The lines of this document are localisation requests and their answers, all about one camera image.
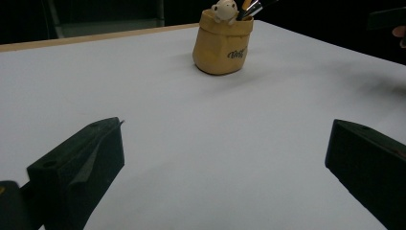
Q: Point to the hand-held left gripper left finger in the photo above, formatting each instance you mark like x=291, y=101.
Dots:
x=76, y=169

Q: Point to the thin black orange-tipped brush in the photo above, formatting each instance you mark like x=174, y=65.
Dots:
x=244, y=8

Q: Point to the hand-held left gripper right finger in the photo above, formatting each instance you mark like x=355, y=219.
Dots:
x=370, y=169

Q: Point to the white table cover sheet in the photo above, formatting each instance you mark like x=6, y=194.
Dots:
x=191, y=127

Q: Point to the tan bear pen holder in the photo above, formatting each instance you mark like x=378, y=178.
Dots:
x=220, y=48

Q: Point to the black makeup brush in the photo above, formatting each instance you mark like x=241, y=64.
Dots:
x=255, y=9

